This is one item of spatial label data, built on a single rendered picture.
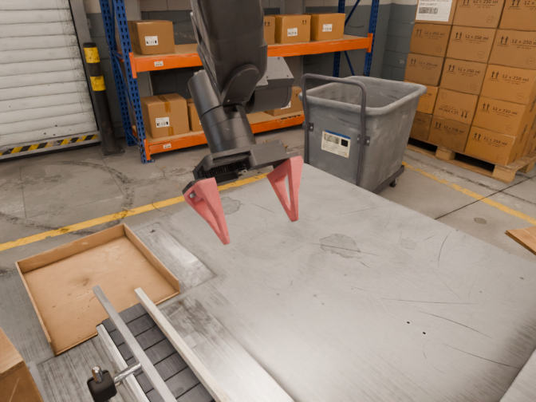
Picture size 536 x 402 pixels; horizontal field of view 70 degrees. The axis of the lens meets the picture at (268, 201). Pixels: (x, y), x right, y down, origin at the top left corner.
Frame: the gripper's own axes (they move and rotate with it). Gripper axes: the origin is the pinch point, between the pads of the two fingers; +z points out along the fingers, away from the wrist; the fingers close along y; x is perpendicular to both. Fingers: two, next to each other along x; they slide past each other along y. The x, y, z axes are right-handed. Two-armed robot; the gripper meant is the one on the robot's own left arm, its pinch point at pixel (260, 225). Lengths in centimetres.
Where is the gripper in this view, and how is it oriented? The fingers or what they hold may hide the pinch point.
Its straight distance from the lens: 46.4
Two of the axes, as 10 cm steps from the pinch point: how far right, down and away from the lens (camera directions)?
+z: 3.3, 9.4, -0.9
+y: 8.4, -2.5, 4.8
